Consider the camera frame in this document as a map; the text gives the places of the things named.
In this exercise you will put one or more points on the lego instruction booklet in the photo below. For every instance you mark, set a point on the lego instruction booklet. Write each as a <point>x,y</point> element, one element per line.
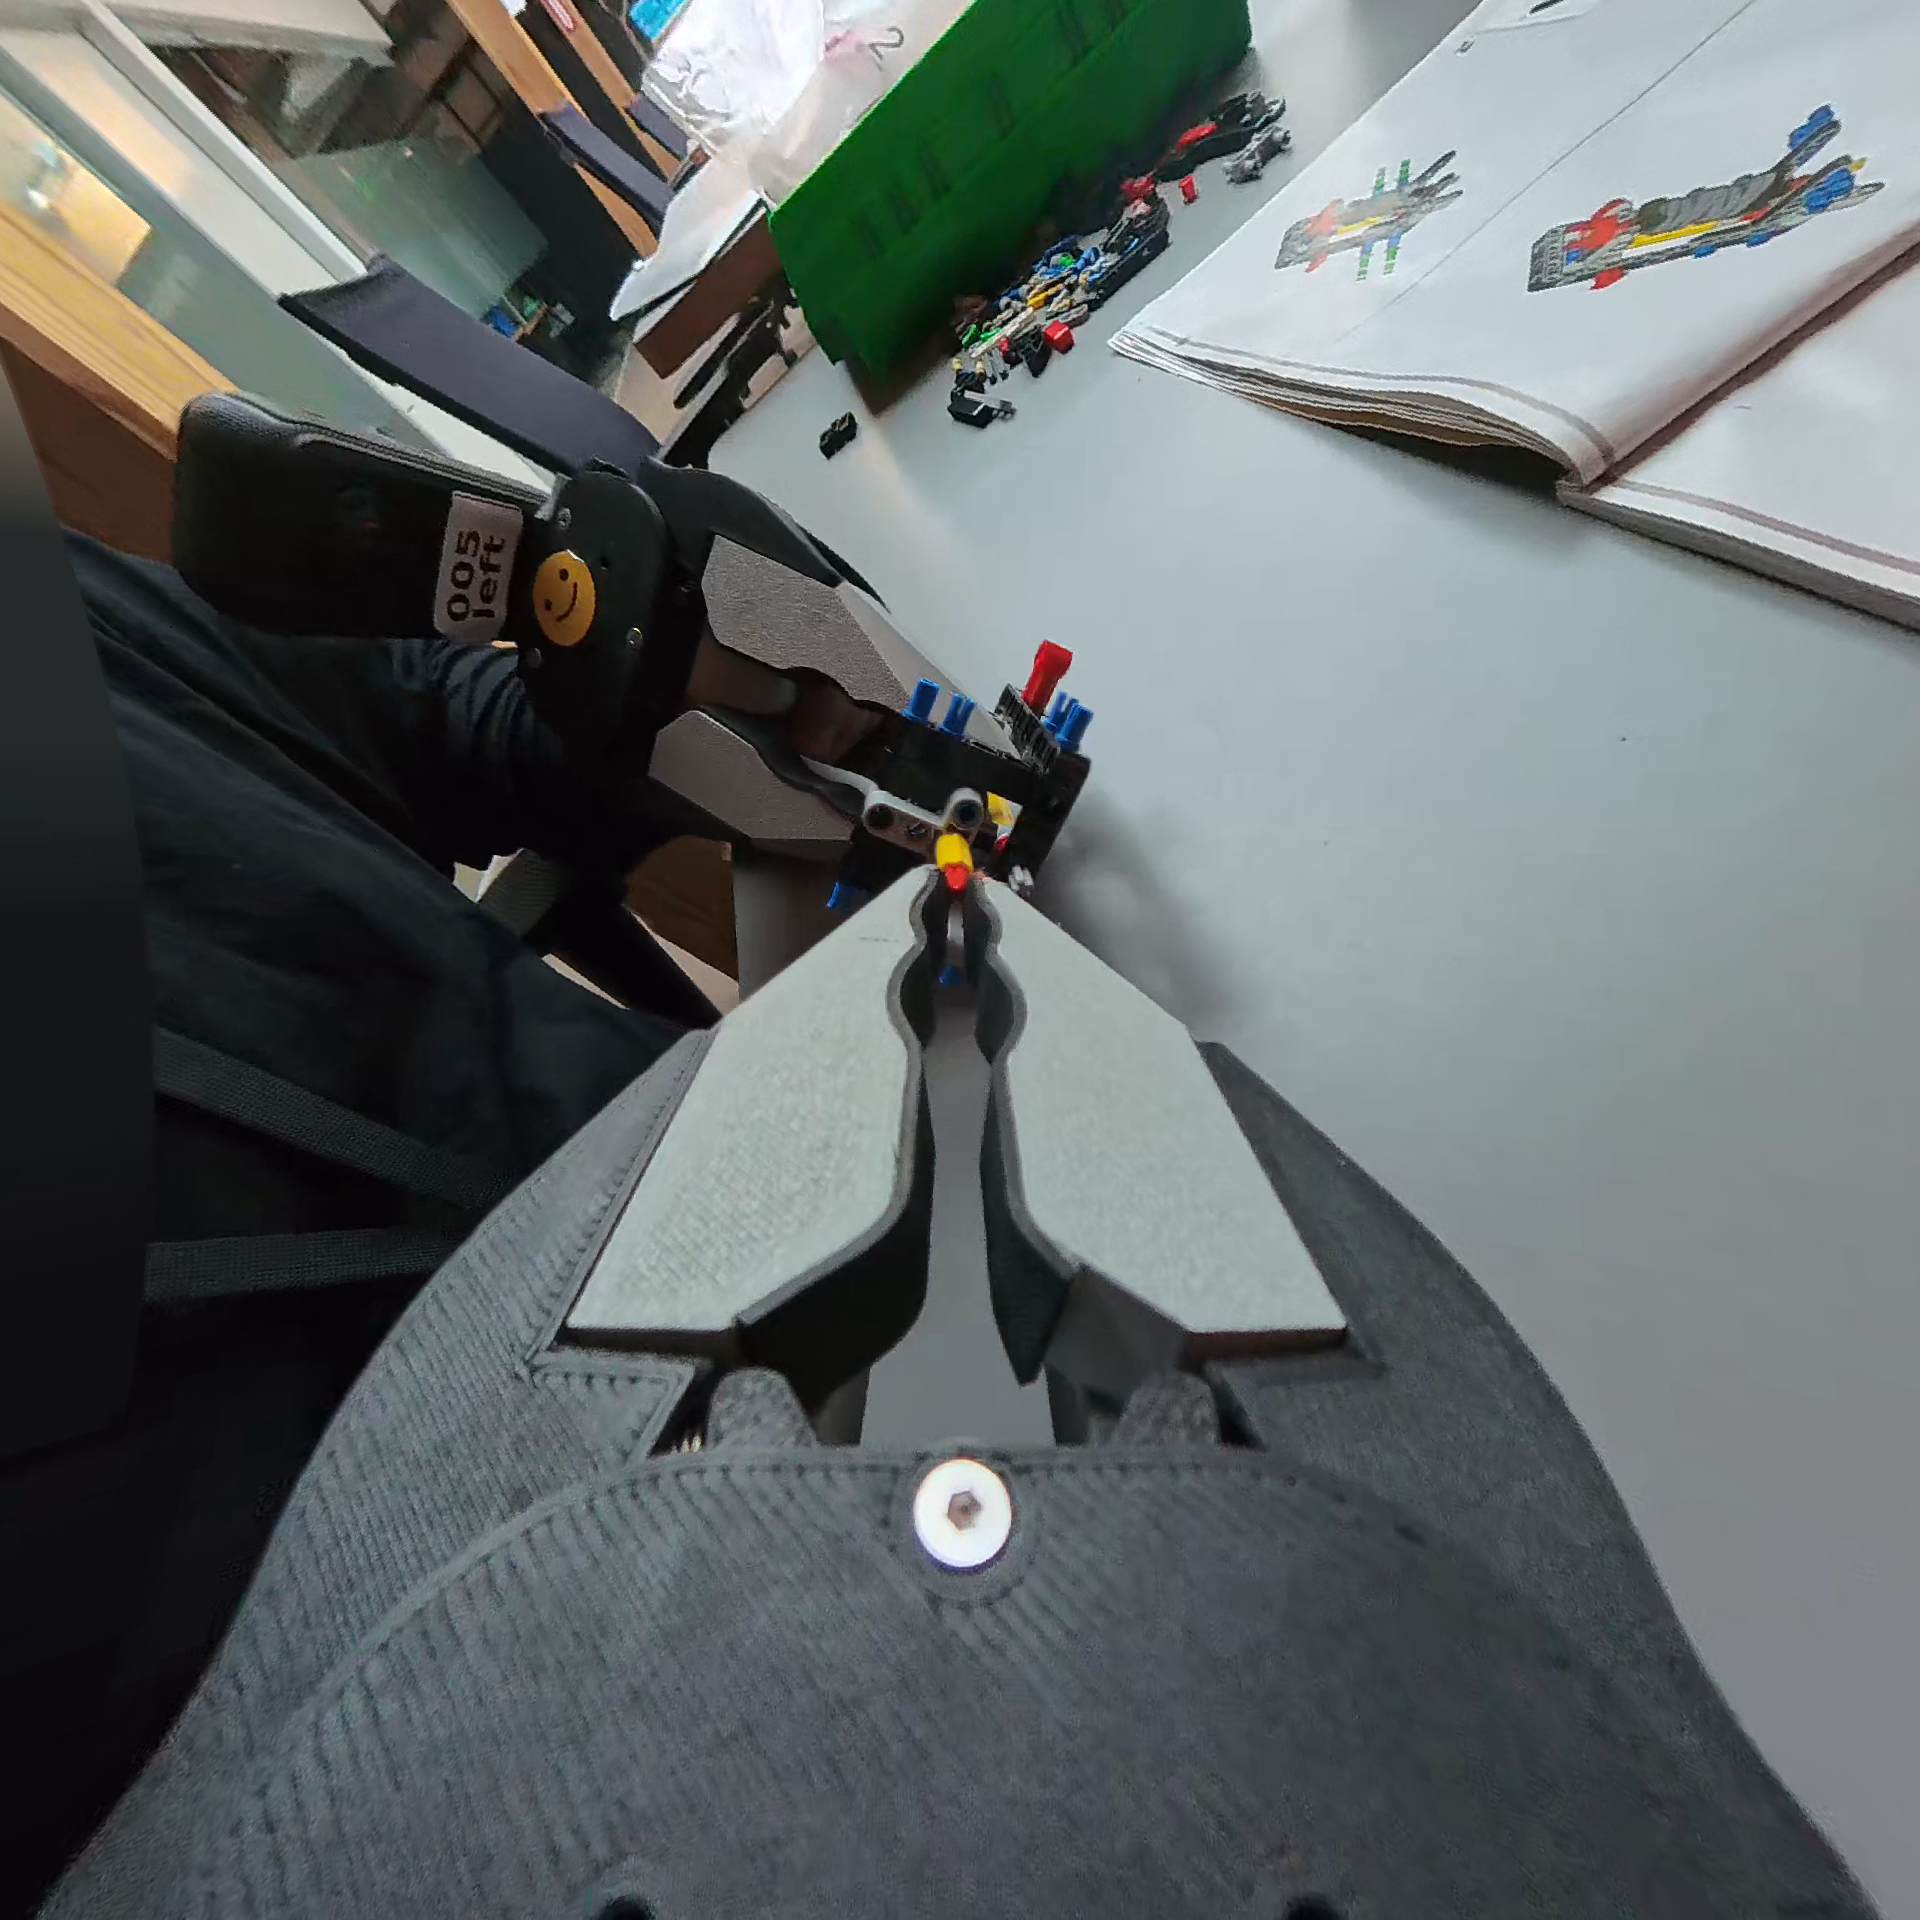
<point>1500,331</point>

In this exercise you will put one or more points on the green plastic bin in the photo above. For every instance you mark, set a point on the green plastic bin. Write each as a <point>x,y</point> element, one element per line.
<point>974,149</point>

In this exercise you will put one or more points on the black lego frame assembly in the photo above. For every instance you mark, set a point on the black lego frame assembly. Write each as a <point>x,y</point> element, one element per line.
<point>1036,788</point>

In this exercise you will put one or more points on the dark blue chair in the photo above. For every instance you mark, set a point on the dark blue chair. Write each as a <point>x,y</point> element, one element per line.
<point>451,360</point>

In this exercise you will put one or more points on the pile of loose lego pieces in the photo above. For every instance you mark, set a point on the pile of loose lego pieces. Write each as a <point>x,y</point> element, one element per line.
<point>1080,271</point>

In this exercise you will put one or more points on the clear plastic bag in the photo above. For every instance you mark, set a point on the clear plastic bag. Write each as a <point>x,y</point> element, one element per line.
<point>811,61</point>

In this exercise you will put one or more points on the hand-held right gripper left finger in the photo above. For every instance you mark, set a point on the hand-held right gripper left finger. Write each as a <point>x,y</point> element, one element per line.
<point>751,1184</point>

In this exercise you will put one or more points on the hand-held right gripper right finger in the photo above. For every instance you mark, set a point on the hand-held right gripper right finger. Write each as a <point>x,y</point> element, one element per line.
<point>1142,1184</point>

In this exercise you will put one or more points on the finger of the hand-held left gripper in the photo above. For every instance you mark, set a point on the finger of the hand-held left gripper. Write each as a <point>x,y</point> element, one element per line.
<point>780,599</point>
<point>735,788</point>

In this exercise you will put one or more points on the grey table leg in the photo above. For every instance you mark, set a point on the grey table leg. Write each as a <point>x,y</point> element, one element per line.
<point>773,915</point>

